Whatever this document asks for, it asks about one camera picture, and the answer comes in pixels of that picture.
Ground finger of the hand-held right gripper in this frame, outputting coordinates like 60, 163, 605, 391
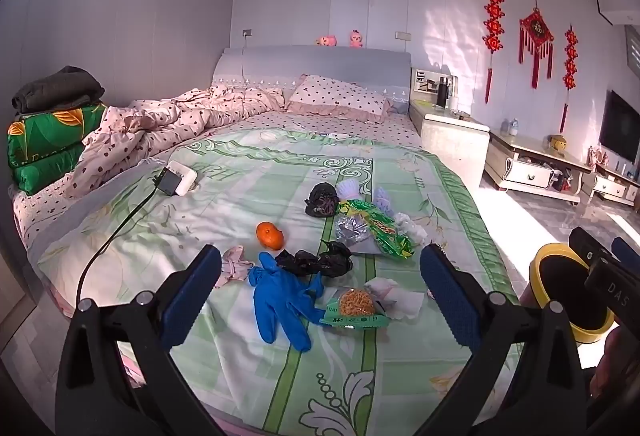
569, 226, 613, 267
611, 236, 640, 267

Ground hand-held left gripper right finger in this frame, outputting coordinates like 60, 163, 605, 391
419, 243, 586, 436

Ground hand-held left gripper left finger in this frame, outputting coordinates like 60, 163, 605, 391
55, 243, 223, 436

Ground white tissue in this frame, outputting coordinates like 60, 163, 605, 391
364, 277, 426, 321

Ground black bin liner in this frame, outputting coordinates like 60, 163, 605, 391
539, 255, 612, 334

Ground pale pink scrap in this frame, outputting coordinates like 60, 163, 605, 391
214, 246, 253, 289

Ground yellow trash bin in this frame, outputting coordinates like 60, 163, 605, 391
529, 243, 616, 344

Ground blue rubber glove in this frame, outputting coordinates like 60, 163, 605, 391
248, 252, 327, 352

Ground green snack packet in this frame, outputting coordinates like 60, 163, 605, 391
337, 198, 416, 263

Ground green noodle packet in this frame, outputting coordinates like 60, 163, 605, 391
320, 288, 390, 329

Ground orange tangerine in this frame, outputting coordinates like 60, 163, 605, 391
256, 222, 285, 251

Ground silver foil packet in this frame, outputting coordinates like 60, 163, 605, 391
334, 215, 381, 257

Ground purple sock bundle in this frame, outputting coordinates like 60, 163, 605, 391
372, 187, 397, 214

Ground purple foam fruit net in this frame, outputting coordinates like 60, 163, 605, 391
335, 180, 362, 202

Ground black bag with purple pattern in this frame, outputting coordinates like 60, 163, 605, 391
305, 182, 341, 218

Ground person's right forearm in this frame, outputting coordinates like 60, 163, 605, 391
587, 328, 640, 402

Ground white television cabinet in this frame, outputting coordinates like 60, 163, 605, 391
582, 163, 640, 209

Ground white coffee table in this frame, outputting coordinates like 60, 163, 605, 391
482, 128, 593, 206

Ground black power adapter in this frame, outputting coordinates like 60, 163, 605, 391
156, 168, 185, 197

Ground white power strip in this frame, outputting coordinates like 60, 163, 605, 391
166, 160, 198, 194

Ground black television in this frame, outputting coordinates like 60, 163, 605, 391
599, 89, 640, 164

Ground green floral blanket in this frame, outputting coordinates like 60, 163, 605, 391
37, 128, 526, 436

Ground white nightstand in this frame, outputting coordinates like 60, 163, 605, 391
407, 66, 492, 189

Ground pink dotted duvet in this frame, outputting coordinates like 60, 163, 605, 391
67, 83, 286, 199

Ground long red knot ornament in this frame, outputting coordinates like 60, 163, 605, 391
482, 0, 506, 104
560, 25, 578, 134

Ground window blinds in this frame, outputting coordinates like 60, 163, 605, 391
624, 23, 640, 79

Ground pink dotted bed sheet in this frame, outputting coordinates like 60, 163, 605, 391
12, 108, 423, 247

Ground green folded quilt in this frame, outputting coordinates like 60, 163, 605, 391
6, 101, 108, 196

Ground red diamond tassel ornament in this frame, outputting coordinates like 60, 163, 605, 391
518, 0, 555, 89

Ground pink dotted pillow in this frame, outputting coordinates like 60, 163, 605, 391
285, 74, 393, 123

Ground dark folded clothes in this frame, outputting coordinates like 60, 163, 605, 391
11, 65, 106, 114

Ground grey upholstered bed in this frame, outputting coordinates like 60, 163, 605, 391
12, 45, 526, 436

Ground black cable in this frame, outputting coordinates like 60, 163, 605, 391
77, 166, 166, 309

